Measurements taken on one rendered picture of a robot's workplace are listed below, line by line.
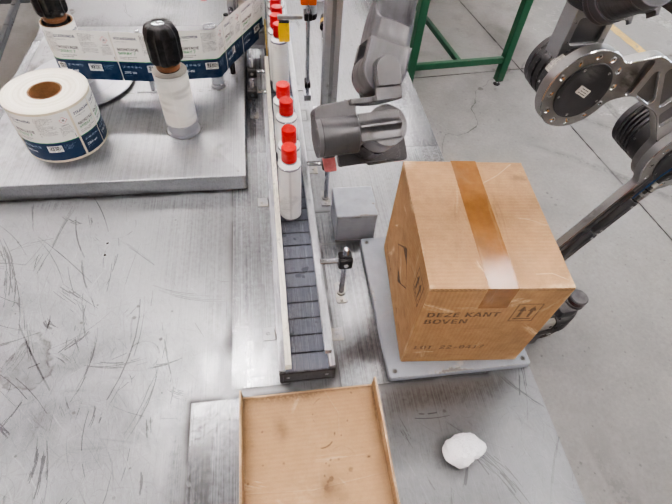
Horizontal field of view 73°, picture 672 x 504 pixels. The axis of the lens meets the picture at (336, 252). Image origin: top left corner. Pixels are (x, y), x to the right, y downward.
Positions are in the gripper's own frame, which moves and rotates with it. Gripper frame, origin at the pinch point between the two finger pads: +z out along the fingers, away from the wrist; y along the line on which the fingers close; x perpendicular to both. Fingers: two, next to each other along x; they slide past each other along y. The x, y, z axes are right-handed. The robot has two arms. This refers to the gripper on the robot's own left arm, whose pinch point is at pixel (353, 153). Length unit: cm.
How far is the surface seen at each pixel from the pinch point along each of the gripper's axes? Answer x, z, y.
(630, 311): 73, 95, -141
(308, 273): 21.4, 20.3, 9.3
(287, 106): -16.8, 25.9, 6.5
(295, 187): 2.1, 22.0, 8.6
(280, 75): -36, 59, 2
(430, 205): 11.6, -2.2, -11.8
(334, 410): 46.8, 5.4, 10.9
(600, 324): 74, 93, -123
